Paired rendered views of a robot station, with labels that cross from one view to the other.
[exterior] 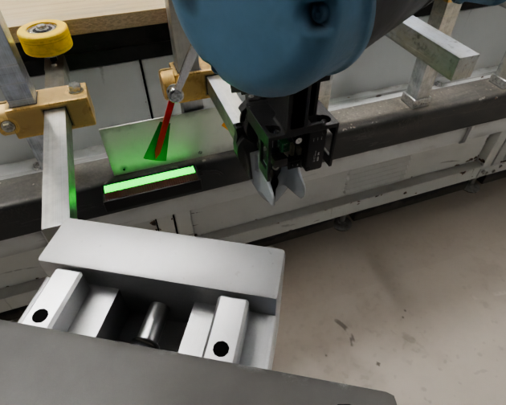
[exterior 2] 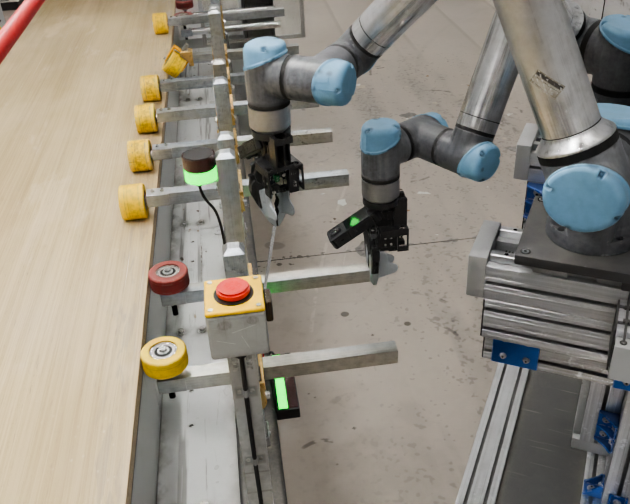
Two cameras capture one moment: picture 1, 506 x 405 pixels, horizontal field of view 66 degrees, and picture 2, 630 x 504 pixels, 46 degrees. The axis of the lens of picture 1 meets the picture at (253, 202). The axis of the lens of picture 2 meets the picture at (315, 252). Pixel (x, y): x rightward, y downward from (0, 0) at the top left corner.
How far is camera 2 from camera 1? 1.38 m
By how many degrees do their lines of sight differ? 58
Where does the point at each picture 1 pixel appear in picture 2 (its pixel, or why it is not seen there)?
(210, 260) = (488, 230)
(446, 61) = (341, 179)
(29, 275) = not seen: outside the picture
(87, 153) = (171, 468)
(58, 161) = (334, 351)
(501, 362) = not seen: hidden behind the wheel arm
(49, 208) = (380, 349)
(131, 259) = (487, 242)
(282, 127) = (402, 224)
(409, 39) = (309, 184)
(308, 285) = not seen: hidden behind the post
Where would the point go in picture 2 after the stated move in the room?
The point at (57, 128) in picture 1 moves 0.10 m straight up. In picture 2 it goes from (293, 357) to (289, 313)
